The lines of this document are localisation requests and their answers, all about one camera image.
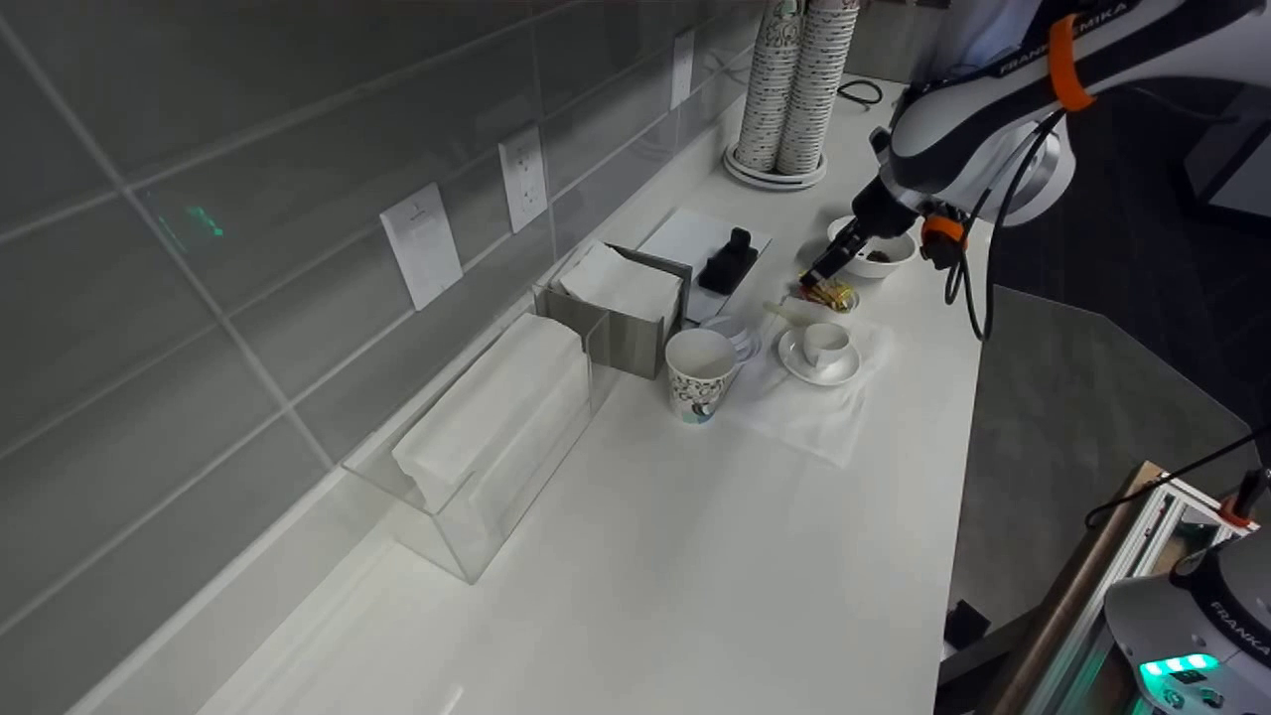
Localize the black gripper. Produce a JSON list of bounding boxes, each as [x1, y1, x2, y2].
[[796, 178, 922, 296]]

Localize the cream plastic spoon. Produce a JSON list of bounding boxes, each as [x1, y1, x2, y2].
[[766, 292, 836, 330]]

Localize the small white mug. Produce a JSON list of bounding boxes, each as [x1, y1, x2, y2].
[[796, 318, 857, 377]]

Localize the white bowl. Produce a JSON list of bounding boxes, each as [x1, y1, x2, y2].
[[828, 212, 922, 285]]

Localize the white cup on saucer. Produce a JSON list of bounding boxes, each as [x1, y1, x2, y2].
[[775, 324, 861, 393]]

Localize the black plastic holder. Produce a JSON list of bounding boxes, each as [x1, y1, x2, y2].
[[695, 224, 762, 299]]

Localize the white round cup stack base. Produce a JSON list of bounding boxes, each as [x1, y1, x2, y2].
[[721, 144, 836, 201]]

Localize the white paper sheet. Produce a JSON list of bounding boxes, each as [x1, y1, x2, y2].
[[640, 202, 747, 326]]

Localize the patterned paper cup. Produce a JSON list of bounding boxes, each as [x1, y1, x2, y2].
[[665, 326, 747, 424]]

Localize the tall patterned cup stack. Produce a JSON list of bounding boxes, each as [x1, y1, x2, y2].
[[775, 0, 865, 178], [731, 0, 805, 177]]

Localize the stack of white napkins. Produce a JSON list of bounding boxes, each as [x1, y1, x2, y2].
[[547, 239, 686, 330]]

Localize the folded white paper towels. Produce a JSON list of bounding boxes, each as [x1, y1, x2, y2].
[[390, 310, 596, 517]]

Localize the clear acrylic box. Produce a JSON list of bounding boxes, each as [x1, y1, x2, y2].
[[339, 308, 627, 589]]

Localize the small black block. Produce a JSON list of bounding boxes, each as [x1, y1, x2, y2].
[[936, 596, 992, 657]]

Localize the grey device with green light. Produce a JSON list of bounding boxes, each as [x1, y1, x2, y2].
[[1073, 528, 1271, 715]]

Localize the orange cable clip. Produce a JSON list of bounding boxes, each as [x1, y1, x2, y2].
[[919, 212, 974, 250]]

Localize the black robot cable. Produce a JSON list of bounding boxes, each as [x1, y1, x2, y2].
[[955, 108, 1065, 348]]

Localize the black cable loop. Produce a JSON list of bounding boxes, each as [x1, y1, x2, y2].
[[836, 71, 891, 117]]

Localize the narrow white wall outlet plate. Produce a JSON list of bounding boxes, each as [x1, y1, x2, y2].
[[669, 28, 701, 113]]

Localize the orange arm strap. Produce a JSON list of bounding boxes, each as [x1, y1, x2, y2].
[[1046, 7, 1102, 121]]

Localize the wooden and white frame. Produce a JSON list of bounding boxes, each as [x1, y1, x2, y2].
[[988, 457, 1258, 715]]

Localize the thin black cable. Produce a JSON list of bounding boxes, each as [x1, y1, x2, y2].
[[1079, 419, 1271, 532]]

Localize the large white wall outlet plate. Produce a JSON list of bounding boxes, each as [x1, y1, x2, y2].
[[376, 178, 468, 313]]

